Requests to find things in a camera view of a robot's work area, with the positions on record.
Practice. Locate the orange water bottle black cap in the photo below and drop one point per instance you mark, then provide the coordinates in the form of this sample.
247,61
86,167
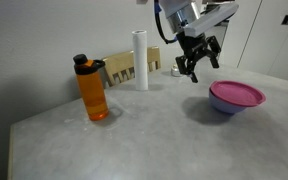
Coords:
92,96

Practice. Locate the pink round lid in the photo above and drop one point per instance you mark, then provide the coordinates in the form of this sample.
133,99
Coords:
237,93

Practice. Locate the white paper towel roll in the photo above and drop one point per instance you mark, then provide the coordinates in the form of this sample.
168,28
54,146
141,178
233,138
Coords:
140,60

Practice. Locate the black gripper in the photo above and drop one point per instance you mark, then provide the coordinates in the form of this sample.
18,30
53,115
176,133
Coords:
194,45

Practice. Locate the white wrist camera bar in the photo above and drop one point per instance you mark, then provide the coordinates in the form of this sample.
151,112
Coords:
214,18

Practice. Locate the blue plastic bowl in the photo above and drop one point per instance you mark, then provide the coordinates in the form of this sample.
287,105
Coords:
224,106

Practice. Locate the small glass jar candle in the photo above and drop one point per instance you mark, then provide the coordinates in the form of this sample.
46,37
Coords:
175,70

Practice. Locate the tall white cabinet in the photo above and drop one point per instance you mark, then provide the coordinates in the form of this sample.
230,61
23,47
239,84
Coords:
277,43

